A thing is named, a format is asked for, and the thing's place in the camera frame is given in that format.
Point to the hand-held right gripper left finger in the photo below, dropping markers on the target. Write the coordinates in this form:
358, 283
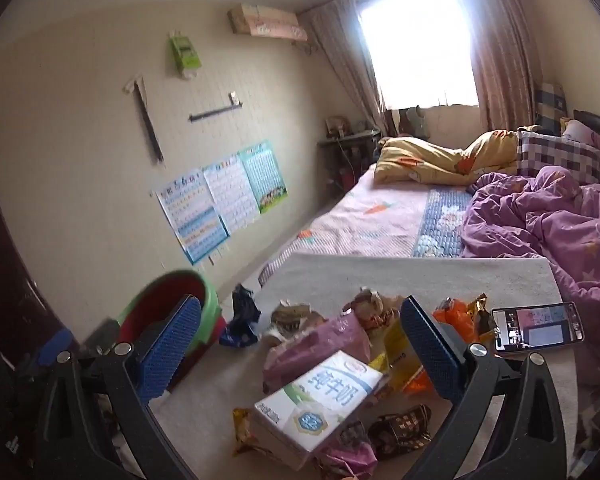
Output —
172, 345

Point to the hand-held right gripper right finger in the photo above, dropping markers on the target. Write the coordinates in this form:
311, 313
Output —
430, 355

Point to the yellow snack packet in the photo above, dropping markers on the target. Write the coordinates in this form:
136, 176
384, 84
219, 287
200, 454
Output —
397, 350

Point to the orange snack wrapper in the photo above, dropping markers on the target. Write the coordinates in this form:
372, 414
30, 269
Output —
460, 322

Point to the green bin with red liner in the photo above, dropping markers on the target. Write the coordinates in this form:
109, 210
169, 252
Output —
147, 302

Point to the dark blue snack wrapper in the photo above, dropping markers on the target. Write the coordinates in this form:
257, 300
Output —
242, 317

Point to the gold foil wrapper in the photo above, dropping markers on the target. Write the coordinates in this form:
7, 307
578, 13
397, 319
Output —
484, 310

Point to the brown crumpled snack wrapper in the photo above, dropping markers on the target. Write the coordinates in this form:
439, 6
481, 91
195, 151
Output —
370, 305

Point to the dark brown patterned wrapper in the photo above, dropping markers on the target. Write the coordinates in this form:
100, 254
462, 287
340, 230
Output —
400, 427

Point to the smartphone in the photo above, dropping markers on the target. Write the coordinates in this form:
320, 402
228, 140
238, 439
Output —
540, 330

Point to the brown and white checked wrapper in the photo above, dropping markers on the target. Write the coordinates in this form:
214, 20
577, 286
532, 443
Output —
290, 320

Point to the white milk carton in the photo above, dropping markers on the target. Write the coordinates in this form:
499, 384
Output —
310, 405

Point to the blue patterned bed mat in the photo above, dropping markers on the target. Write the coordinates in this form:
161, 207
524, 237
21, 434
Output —
442, 225

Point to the small pink wrapper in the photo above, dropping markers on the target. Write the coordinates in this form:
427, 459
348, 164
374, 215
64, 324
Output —
347, 460

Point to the bed with pink patterned sheet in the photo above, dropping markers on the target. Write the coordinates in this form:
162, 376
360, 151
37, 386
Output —
380, 215

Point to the purple quilt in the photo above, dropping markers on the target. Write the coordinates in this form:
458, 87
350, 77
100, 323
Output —
555, 225

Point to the yellow quilt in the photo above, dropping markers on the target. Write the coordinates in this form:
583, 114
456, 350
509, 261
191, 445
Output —
430, 160

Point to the red container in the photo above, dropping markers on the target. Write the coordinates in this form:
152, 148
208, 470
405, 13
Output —
347, 177

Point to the dark side table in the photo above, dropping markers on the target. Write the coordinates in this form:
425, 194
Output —
350, 140

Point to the plaid pillow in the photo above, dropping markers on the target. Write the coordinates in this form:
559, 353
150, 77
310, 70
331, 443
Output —
555, 155

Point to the pink pillow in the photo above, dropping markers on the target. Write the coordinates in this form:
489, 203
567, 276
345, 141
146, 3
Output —
580, 132

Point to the green tissue box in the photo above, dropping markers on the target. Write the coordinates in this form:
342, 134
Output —
184, 55

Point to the pink curtain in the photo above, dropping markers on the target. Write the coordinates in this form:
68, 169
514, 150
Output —
505, 60
340, 60

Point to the window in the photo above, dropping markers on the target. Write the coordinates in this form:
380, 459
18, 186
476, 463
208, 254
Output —
415, 45

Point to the blue wall poster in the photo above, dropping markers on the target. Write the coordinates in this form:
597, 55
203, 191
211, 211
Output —
195, 215

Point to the white wall poster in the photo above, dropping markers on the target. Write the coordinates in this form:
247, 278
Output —
230, 192

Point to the green wall poster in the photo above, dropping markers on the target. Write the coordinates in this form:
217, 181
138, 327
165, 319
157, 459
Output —
262, 175

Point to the black wall strip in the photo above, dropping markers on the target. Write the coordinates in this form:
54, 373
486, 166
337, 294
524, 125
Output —
145, 115

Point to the black wall rail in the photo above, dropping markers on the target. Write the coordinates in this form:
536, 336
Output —
215, 111

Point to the small picture frame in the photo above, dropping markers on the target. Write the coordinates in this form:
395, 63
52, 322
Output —
336, 126

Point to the wall air conditioner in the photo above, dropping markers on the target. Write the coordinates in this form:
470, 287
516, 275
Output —
265, 22

